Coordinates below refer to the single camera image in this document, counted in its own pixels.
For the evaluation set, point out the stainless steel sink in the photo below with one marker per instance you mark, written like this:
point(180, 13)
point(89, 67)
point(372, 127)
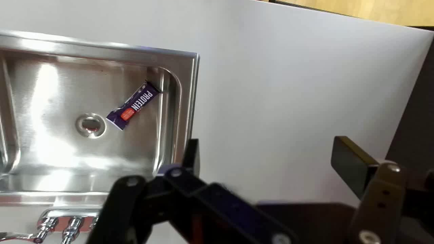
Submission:
point(50, 99)

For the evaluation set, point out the dark cabinet side panel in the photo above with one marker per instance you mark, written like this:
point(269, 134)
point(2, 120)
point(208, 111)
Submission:
point(418, 112)

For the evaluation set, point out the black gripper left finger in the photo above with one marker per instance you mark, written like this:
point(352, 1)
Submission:
point(136, 207)

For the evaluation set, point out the round metal sink drain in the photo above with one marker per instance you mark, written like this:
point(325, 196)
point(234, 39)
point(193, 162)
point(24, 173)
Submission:
point(92, 124)

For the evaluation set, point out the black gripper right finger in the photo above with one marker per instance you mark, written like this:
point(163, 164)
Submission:
point(385, 198)

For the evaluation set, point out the purple protein bar packet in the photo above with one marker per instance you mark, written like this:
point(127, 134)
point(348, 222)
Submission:
point(135, 104)

